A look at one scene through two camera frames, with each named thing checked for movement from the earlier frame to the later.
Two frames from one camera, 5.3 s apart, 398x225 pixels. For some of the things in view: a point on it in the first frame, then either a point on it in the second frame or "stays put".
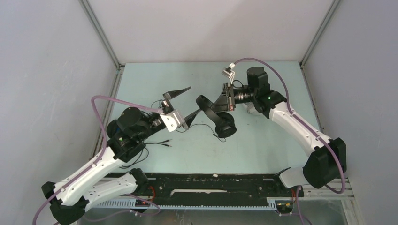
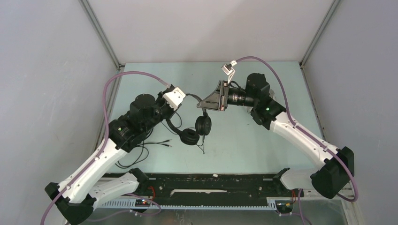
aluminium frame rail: [119, 66] stays put
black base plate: [219, 186] stays put
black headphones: [225, 124] to [190, 136]
